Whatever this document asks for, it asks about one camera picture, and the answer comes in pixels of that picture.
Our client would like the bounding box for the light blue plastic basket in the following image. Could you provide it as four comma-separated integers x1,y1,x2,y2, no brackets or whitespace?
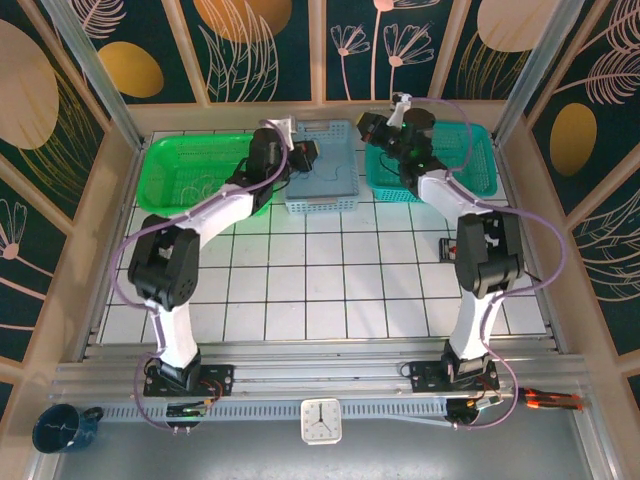
282,119,360,216

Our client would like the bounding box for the teal plastic basket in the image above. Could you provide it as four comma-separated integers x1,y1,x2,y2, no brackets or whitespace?
364,118,500,207

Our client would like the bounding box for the green plastic basket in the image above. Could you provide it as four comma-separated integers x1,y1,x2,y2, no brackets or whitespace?
135,132,280,220

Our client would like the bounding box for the black tray with orange parts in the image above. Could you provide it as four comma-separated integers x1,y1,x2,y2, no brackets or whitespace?
438,237,462,264

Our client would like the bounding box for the white square clock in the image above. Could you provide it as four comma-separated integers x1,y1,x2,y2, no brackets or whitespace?
299,398,344,446

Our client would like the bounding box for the small electronics board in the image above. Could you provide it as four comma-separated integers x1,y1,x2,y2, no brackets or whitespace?
166,403,210,420
464,394,505,410

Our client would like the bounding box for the white flat strip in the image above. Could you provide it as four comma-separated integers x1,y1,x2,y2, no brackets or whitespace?
379,412,454,429

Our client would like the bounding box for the orange black hand tool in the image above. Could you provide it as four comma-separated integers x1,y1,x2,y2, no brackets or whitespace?
517,387,584,412

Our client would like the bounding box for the dark blue mug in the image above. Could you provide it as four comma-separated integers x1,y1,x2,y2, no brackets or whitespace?
32,403,104,455

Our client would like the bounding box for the aluminium frame post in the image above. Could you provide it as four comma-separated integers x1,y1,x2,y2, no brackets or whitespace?
40,0,147,151
492,0,586,146

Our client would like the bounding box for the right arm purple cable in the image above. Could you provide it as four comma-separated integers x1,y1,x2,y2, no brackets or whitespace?
407,97,569,431

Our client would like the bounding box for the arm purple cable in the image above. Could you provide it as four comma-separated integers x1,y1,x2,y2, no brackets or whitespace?
109,127,294,434
407,97,569,431

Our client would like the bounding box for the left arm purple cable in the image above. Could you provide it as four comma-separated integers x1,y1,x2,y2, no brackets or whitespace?
109,127,294,434

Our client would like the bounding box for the aluminium mounting rail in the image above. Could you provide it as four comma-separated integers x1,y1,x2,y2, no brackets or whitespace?
49,342,586,401

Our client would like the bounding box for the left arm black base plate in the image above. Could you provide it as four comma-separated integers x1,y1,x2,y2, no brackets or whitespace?
143,363,235,398

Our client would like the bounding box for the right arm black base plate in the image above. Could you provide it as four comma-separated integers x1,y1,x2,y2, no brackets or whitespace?
408,359,500,393

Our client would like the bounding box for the grey slotted cable duct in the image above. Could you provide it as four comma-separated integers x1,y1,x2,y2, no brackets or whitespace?
97,398,451,422

